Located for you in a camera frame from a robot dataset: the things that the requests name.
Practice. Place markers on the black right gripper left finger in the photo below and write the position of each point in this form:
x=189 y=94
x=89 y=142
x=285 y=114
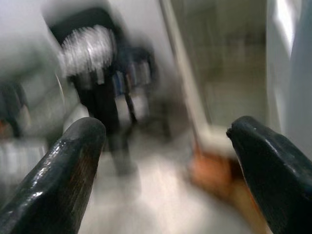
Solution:
x=53 y=180

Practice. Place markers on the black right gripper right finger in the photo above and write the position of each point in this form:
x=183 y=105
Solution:
x=275 y=175

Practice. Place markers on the white fridge door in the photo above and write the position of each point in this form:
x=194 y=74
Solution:
x=290 y=63

